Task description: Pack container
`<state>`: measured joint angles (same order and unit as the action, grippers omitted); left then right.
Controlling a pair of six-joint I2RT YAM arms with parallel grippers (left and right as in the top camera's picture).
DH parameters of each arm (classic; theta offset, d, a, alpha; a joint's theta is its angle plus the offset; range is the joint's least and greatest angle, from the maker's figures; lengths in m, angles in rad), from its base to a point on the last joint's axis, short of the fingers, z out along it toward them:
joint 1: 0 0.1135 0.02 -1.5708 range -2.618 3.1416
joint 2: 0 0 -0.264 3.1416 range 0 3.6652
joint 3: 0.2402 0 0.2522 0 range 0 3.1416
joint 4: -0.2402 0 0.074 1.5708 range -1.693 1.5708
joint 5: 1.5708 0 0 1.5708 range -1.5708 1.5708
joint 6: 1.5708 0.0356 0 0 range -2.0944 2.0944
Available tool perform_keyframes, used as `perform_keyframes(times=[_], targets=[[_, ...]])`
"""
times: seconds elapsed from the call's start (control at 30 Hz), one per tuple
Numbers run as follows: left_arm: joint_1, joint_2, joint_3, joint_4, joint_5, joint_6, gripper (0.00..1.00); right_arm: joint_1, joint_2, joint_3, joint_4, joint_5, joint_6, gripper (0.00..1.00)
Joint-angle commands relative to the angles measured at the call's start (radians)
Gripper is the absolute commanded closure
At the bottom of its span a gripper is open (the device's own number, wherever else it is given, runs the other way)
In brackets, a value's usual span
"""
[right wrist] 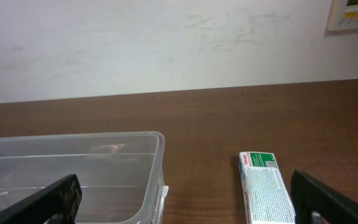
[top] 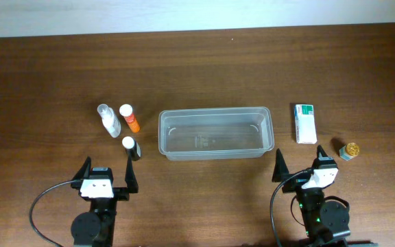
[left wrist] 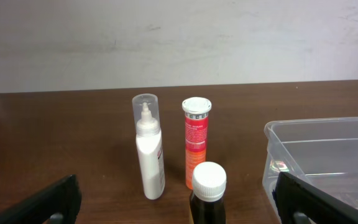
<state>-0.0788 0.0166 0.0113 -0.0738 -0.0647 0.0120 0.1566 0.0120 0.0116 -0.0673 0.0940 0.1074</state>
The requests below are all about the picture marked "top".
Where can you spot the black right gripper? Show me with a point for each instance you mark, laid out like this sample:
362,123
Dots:
282,171

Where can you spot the small jar gold lid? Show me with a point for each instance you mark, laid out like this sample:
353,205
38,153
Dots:
349,151

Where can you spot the white green medicine box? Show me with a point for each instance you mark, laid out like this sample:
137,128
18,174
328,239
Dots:
305,124

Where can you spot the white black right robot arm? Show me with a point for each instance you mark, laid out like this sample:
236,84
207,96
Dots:
325,218

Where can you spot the orange tablet tube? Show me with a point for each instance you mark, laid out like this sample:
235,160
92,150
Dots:
126,111

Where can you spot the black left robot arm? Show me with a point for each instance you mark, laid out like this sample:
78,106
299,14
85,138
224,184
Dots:
96,226

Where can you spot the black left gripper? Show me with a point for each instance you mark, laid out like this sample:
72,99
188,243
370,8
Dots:
123,193

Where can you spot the white spray bottle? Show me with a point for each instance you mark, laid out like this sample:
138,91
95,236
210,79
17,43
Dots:
109,120

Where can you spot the clear plastic container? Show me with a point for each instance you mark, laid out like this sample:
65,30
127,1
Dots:
215,133

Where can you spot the dark bottle white cap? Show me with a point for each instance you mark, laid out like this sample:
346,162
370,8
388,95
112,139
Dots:
132,148

